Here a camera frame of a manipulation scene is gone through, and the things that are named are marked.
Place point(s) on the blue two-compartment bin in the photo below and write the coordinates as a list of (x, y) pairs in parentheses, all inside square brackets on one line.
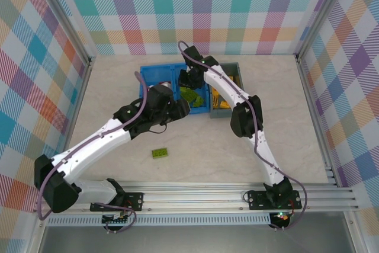
[(154, 75)]

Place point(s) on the grey plastic bin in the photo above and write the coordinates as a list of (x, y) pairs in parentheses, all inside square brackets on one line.
[(219, 113)]

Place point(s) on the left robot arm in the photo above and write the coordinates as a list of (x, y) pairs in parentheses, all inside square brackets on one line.
[(89, 146)]

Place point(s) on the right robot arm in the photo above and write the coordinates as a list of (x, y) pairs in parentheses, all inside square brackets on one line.
[(266, 158)]

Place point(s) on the small circuit board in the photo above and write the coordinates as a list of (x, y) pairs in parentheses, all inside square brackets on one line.
[(117, 220)]

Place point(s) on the circuit board with lights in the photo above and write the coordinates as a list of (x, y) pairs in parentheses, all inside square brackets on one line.
[(281, 217)]

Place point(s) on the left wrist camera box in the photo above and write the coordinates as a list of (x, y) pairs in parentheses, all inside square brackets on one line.
[(166, 84)]

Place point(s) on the aluminium side rail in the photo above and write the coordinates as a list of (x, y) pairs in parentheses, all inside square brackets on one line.
[(311, 102), (79, 102)]

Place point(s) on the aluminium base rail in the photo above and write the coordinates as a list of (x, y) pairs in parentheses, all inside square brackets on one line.
[(192, 198)]

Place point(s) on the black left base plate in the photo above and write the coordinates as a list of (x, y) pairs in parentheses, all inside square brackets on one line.
[(134, 199)]

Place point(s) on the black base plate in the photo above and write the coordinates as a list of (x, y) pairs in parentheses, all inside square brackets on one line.
[(257, 201), (134, 199)]

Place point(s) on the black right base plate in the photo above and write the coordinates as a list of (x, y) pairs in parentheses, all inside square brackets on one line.
[(257, 201)]

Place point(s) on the aluminium frame post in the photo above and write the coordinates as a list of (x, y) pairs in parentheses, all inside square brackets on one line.
[(321, 13), (69, 19)]

